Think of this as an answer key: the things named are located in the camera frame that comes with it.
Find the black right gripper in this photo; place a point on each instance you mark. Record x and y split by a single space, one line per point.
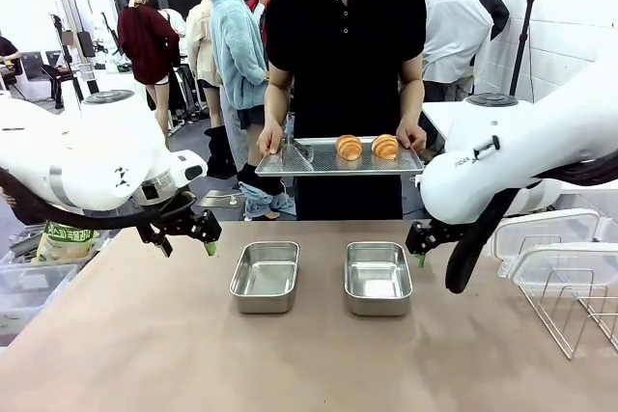
432 236

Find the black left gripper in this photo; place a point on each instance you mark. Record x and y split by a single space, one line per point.
186 226

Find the rectangular steel container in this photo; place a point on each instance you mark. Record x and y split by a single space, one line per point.
377 278
264 277

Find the golden croissant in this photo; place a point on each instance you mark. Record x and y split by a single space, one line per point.
385 146
349 147

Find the clear plastic container lid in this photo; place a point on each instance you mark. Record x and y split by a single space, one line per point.
570 262
545 228

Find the metal baking tray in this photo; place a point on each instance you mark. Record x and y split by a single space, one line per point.
328 166

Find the metal tongs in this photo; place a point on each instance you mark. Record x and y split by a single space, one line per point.
295 154

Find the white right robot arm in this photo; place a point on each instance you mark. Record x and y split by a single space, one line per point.
521 151

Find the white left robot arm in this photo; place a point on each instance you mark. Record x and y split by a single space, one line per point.
96 151

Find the person's right forearm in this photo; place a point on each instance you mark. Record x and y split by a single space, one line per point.
279 103

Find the person's left forearm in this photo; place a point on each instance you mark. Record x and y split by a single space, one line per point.
412 103

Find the person's left hand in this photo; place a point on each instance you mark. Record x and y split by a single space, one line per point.
410 134

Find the person's right hand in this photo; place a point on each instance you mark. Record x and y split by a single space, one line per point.
270 139

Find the green white snack bag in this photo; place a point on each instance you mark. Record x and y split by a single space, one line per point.
65 240

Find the white side table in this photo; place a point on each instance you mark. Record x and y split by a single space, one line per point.
434 122

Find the clear plastic storage bin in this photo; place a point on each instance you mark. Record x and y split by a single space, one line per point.
29 296

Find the mannequin in blue fleece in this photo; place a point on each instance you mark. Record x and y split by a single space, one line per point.
236 55

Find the mannequin in beige shirt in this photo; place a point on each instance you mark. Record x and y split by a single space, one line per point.
200 45

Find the mannequin in maroon sweater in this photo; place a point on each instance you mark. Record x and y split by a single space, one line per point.
147 45

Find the person in black shirt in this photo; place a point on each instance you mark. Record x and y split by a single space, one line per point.
345 45

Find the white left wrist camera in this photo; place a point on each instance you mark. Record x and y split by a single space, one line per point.
192 170

